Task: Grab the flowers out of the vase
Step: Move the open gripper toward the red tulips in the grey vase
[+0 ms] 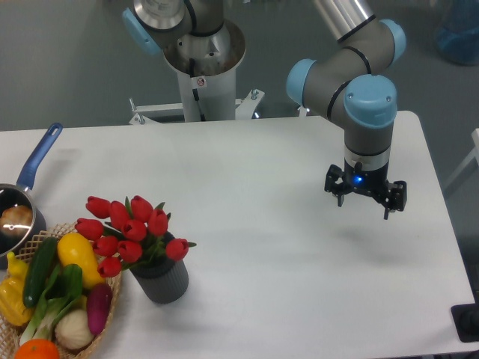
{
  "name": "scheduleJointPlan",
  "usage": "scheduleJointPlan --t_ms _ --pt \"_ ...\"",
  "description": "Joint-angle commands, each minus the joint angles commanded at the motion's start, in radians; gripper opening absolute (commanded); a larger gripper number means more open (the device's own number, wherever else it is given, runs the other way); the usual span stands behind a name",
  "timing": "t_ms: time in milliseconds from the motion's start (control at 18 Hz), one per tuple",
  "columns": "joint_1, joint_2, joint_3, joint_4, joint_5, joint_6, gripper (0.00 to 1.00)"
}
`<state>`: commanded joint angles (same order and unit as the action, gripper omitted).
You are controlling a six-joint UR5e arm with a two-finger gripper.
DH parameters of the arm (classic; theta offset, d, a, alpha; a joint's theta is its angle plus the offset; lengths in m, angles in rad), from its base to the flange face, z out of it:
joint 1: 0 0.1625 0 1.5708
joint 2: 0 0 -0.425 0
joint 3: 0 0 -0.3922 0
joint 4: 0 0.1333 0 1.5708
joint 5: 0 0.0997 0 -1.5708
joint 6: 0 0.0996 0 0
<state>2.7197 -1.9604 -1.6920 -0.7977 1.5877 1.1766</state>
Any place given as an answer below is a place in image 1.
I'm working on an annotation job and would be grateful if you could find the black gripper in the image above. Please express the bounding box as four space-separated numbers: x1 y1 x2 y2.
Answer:
324 160 407 220

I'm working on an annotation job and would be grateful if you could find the red tulip bouquet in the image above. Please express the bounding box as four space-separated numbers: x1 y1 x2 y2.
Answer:
75 195 196 277

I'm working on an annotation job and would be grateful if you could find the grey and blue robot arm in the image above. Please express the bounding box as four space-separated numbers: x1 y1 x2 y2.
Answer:
122 1 407 213

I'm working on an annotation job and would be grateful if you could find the grey ribbed vase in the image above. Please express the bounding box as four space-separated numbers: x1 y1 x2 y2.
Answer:
129 254 189 304

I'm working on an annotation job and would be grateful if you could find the black device at table edge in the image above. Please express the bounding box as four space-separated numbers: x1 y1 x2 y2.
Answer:
451 304 478 343

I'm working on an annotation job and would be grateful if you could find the blue bin in background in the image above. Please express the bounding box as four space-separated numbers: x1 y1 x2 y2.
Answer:
434 0 478 66

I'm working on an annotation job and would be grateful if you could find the purple eggplant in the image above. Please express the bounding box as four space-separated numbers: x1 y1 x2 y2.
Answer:
87 283 113 335

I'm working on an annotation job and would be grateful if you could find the yellow squash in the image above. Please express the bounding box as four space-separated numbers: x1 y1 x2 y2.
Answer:
57 233 106 290

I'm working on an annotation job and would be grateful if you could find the green bok choy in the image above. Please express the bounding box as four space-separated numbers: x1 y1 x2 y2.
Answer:
19 264 83 345

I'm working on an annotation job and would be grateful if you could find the white garlic bulb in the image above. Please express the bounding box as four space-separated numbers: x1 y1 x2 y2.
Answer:
55 309 94 350

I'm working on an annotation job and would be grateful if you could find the green cucumber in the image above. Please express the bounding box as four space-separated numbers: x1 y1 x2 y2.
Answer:
22 237 58 308

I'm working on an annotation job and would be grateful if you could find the browned bun in pan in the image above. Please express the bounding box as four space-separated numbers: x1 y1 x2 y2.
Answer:
1 205 33 237

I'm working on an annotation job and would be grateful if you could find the orange fruit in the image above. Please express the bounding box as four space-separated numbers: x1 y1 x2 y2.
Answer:
13 339 60 359

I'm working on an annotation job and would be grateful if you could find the yellow bell pepper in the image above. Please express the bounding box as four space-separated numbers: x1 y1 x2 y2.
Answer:
1 251 34 327

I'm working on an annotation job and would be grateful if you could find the woven wicker basket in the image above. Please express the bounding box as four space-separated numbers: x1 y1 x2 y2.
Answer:
0 222 123 359

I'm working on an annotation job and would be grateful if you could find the white furniture frame right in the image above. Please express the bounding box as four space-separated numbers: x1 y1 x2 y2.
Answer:
443 129 478 197

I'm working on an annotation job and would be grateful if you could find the blue handled saucepan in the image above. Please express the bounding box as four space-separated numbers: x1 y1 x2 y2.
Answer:
1 123 63 270

